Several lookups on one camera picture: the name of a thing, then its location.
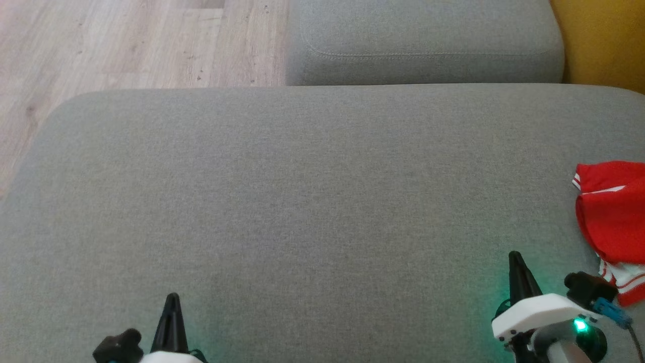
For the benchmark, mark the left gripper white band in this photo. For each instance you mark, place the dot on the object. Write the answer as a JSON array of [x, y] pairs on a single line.
[[171, 358]]

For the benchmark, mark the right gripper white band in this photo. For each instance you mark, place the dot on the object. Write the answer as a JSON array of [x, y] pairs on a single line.
[[534, 312]]

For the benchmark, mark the red shirt with white sleeves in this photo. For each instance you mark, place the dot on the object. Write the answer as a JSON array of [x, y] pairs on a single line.
[[615, 217]]

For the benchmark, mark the right wrist round light module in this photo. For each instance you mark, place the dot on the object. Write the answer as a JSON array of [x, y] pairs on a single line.
[[593, 345]]

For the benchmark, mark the large grey sofa seat cushion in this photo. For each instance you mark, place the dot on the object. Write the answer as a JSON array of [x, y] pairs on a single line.
[[302, 201]]

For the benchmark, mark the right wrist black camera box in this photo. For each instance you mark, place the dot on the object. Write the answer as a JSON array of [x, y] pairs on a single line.
[[587, 287]]

